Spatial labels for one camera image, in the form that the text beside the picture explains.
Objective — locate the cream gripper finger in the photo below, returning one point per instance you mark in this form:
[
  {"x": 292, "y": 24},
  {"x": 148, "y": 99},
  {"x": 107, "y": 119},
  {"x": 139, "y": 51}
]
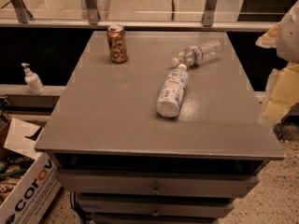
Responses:
[
  {"x": 269, "y": 39},
  {"x": 281, "y": 93}
]

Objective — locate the blue label plastic bottle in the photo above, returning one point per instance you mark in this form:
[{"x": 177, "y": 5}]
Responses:
[{"x": 172, "y": 93}]

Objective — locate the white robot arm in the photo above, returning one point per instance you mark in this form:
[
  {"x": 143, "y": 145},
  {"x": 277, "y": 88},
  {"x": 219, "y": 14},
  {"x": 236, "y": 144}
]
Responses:
[{"x": 287, "y": 41}]

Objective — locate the clear crumpled plastic bottle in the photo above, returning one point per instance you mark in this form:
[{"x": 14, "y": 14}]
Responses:
[{"x": 198, "y": 54}]

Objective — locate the white pump dispenser bottle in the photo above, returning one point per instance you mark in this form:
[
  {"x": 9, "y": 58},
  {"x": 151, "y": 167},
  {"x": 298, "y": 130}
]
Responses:
[{"x": 32, "y": 80}]

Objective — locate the gold soda can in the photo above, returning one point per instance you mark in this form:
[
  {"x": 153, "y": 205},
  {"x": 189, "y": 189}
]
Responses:
[{"x": 117, "y": 43}]

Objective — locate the grey drawer cabinet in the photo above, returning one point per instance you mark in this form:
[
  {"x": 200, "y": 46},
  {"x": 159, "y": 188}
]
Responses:
[{"x": 106, "y": 118}]

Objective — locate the cabinet drawer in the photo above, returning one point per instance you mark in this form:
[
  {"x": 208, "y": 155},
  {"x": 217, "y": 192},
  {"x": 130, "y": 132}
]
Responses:
[
  {"x": 157, "y": 184},
  {"x": 153, "y": 206}
]

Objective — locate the top cabinet drawer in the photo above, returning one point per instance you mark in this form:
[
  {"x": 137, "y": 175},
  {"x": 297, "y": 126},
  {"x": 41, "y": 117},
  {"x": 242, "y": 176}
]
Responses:
[{"x": 157, "y": 184}]

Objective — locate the white corovan cardboard box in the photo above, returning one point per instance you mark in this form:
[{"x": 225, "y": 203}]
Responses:
[{"x": 31, "y": 197}]

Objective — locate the right metal railing post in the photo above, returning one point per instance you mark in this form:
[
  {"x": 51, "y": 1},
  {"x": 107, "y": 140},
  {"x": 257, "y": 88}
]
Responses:
[{"x": 209, "y": 12}]

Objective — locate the metal railing post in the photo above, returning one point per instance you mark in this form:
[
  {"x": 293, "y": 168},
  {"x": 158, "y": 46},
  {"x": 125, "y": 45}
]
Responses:
[
  {"x": 92, "y": 11},
  {"x": 209, "y": 12},
  {"x": 22, "y": 13}
]

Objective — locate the middle metal railing post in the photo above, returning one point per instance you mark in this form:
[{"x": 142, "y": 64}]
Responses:
[{"x": 92, "y": 11}]

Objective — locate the left metal railing post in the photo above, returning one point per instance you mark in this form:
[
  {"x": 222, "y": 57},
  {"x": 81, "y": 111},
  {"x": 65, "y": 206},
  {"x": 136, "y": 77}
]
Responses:
[{"x": 22, "y": 13}]

